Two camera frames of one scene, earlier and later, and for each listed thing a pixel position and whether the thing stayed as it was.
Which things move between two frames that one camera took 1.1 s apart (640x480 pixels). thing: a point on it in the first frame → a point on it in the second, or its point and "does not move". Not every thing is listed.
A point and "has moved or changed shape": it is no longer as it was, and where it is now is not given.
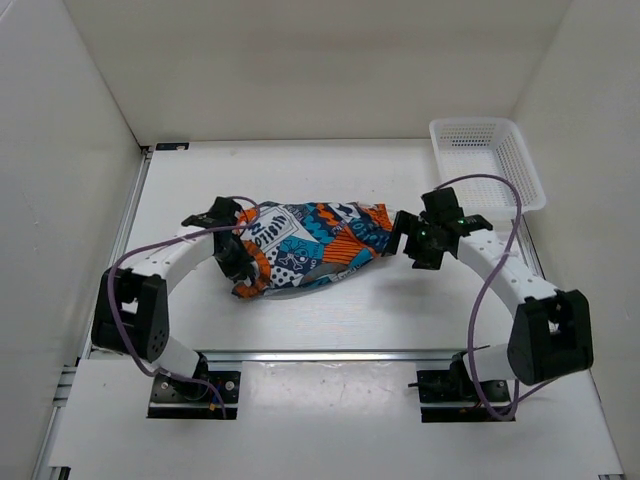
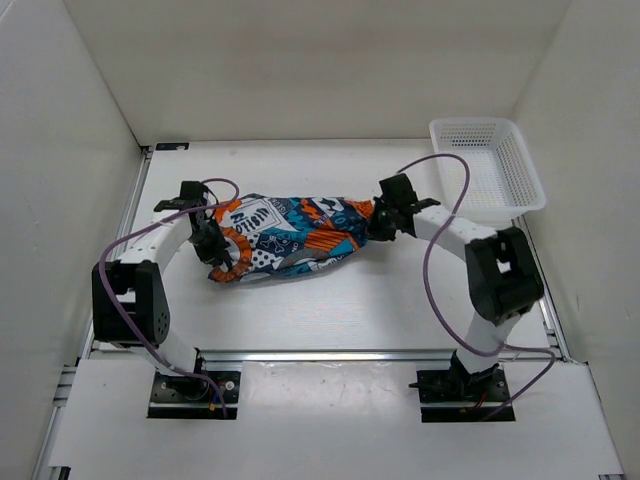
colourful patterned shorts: (291, 246) has moved or changed shape
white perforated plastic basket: (486, 146) does not move
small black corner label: (171, 146) does not move
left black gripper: (241, 269) → (217, 254)
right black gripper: (403, 223) → (374, 230)
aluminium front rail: (333, 355) does not move
